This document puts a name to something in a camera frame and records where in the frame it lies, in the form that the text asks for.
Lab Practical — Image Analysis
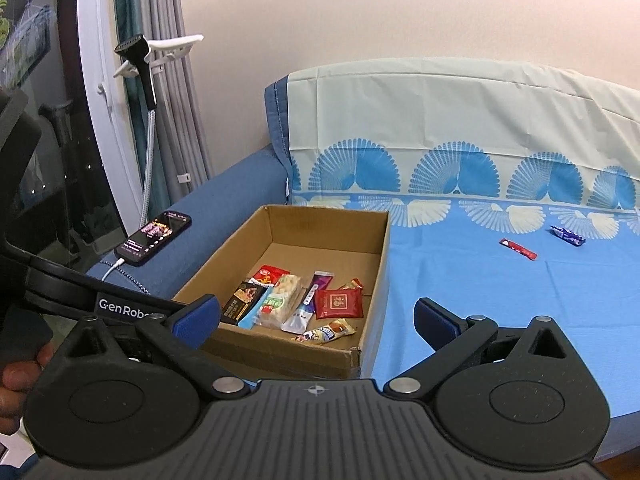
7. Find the red stick snack packet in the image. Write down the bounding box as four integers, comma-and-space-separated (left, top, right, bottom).
499, 238, 539, 262

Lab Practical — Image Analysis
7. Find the blue purple candy packet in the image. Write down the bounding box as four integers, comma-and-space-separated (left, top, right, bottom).
550, 225, 586, 248

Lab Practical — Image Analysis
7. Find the black smartphone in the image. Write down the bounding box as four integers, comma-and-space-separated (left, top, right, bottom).
114, 210, 193, 266

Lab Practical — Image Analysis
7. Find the black garment steamer with hose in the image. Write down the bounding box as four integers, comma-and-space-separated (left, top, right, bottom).
114, 34, 161, 227

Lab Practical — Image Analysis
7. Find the white plastic hanger bracket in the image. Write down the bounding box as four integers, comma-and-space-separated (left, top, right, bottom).
112, 34, 205, 80

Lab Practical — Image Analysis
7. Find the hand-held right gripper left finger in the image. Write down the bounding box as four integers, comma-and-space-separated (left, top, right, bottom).
64, 295, 252, 402

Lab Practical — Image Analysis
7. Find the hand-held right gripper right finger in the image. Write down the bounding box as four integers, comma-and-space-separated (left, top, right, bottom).
382, 297, 569, 401

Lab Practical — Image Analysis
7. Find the blue fan-print sheet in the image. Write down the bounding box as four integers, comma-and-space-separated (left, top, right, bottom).
287, 57, 640, 461

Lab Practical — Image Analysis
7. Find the red snack packet with figure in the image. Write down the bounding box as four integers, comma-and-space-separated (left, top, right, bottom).
248, 265, 278, 289

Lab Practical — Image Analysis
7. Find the white charging cable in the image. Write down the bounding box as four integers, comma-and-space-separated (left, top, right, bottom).
101, 257, 129, 284

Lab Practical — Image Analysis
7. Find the beige candy bar wrapper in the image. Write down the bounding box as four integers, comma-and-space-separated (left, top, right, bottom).
292, 319, 359, 346

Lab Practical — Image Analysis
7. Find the white window frame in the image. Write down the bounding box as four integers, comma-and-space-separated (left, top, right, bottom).
75, 0, 147, 242

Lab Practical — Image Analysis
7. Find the red square snack packet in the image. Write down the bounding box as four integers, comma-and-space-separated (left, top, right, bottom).
315, 287, 365, 320

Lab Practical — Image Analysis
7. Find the brown cardboard box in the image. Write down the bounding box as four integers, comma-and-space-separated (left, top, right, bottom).
172, 204, 392, 381

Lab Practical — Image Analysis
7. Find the person's left hand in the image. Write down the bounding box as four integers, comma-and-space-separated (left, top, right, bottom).
0, 344, 54, 437

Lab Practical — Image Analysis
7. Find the light blue snack packet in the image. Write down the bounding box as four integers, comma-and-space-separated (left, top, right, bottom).
237, 285, 276, 331

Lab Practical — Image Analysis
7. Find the grey curtain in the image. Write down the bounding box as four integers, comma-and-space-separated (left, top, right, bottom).
112, 0, 214, 202

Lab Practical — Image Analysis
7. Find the purple snack packet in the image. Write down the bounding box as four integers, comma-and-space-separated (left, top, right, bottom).
281, 271, 334, 335

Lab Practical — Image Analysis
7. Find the blue sofa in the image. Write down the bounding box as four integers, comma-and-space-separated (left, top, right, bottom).
85, 77, 294, 307

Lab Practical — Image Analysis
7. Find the black snack packet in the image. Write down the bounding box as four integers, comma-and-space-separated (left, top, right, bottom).
220, 280, 266, 325

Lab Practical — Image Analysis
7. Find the green white snack packet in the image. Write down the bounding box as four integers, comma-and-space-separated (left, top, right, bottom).
256, 274, 307, 330

